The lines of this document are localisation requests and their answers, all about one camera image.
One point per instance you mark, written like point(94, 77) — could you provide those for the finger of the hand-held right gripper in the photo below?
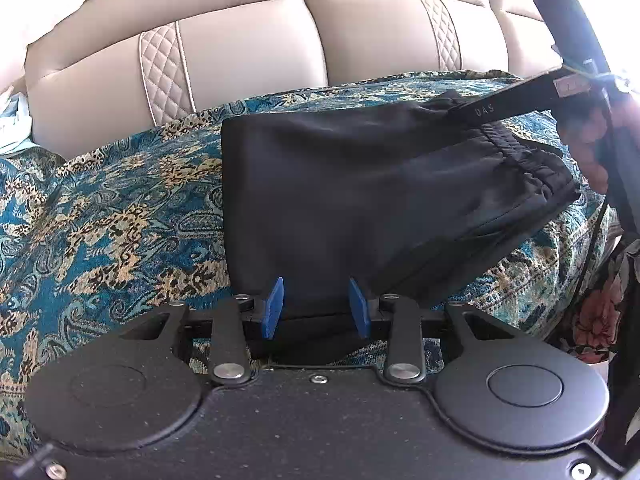
point(505, 100)

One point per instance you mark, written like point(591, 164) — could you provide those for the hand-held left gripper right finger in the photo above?
point(359, 310)

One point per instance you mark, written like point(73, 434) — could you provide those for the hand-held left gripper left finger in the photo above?
point(272, 310)

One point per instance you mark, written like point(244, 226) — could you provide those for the black pants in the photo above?
point(350, 185)

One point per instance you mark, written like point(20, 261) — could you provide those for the person's right hand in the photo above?
point(585, 145)

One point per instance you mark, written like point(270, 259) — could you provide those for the teal paisley patterned blanket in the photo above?
point(100, 210)

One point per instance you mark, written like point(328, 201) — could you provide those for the person's floral clothing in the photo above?
point(600, 310)

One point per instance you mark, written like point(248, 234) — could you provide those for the light blue cloth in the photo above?
point(12, 127)

